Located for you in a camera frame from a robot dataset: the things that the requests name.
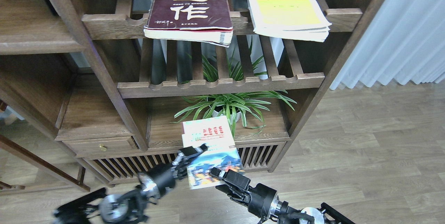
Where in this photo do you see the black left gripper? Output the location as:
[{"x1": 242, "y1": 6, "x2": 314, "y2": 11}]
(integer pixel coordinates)
[{"x1": 138, "y1": 143, "x2": 208, "y2": 198}]

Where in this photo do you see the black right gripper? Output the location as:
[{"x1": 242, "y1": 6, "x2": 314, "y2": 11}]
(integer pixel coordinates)
[{"x1": 210, "y1": 167, "x2": 278, "y2": 219}]

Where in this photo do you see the small white landscape-cover book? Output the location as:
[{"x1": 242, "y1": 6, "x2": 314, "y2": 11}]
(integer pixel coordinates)
[{"x1": 182, "y1": 115, "x2": 245, "y2": 190}]

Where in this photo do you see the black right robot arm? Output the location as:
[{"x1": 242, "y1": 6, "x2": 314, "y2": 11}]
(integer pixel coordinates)
[{"x1": 210, "y1": 167, "x2": 353, "y2": 224}]

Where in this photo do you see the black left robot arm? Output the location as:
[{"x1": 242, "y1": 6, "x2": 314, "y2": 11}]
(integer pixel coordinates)
[{"x1": 54, "y1": 144, "x2": 208, "y2": 224}]

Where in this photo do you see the white plant pot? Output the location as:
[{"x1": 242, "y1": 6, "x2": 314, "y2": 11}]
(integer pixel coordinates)
[{"x1": 211, "y1": 108, "x2": 242, "y2": 126}]

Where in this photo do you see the green spider plant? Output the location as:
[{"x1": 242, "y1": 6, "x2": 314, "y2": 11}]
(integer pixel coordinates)
[{"x1": 170, "y1": 36, "x2": 298, "y2": 138}]

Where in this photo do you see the brass drawer knob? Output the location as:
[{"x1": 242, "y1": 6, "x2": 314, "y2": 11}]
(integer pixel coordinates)
[{"x1": 99, "y1": 144, "x2": 107, "y2": 152}]

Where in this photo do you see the dark wooden bookshelf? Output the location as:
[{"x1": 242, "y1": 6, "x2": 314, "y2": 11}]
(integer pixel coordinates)
[{"x1": 1, "y1": 0, "x2": 384, "y2": 190}]

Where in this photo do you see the dark red book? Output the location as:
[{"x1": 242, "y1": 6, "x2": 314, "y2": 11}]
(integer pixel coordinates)
[{"x1": 144, "y1": 0, "x2": 233, "y2": 47}]

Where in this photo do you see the yellow-green cover book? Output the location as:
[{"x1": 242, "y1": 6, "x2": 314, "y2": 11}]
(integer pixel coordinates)
[{"x1": 247, "y1": 0, "x2": 331, "y2": 42}]

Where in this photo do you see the white curtain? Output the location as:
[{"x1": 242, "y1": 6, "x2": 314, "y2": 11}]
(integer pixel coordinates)
[{"x1": 330, "y1": 0, "x2": 445, "y2": 90}]

